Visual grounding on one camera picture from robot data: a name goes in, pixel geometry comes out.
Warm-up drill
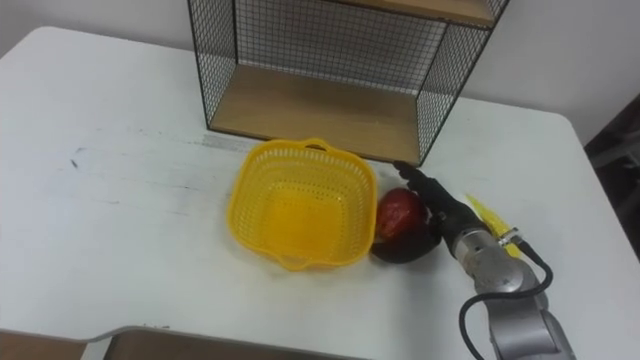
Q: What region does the red soft toy fruit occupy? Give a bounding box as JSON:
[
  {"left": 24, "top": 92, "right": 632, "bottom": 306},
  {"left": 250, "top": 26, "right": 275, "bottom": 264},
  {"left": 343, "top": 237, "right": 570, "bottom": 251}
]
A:
[{"left": 370, "top": 186, "right": 444, "bottom": 265}]

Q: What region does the yellow plastic perforated basket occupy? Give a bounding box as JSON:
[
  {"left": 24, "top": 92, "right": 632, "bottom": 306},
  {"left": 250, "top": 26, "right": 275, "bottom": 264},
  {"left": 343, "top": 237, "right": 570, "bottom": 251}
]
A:
[{"left": 226, "top": 137, "right": 379, "bottom": 273}]

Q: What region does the white desk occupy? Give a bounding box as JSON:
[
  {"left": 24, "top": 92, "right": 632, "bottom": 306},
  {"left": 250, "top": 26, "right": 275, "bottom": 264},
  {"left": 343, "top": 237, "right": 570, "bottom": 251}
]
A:
[{"left": 0, "top": 25, "right": 640, "bottom": 360}]

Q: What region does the black wire mesh wooden shelf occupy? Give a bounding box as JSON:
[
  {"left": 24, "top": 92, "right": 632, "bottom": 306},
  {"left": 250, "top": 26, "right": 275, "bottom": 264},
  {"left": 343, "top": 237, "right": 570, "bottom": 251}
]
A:
[{"left": 187, "top": 0, "right": 511, "bottom": 167}]

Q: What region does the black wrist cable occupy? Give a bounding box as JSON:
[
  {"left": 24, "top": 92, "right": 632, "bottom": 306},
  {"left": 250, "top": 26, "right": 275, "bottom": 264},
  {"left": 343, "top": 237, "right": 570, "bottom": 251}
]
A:
[{"left": 458, "top": 227, "right": 555, "bottom": 360}]

